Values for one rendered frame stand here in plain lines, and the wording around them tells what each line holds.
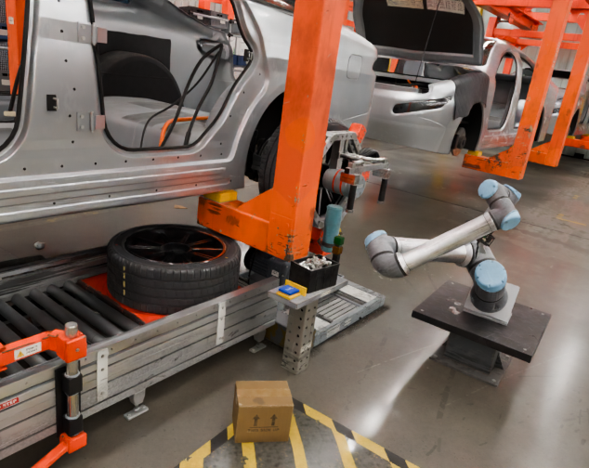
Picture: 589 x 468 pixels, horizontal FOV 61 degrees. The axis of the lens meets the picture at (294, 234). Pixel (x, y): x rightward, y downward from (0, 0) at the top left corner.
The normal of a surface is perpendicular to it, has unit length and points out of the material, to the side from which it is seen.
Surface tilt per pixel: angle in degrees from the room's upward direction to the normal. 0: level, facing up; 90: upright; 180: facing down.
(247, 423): 90
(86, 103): 90
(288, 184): 90
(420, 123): 91
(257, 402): 0
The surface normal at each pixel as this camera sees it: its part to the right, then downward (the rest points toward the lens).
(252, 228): -0.61, 0.18
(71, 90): 0.78, 0.29
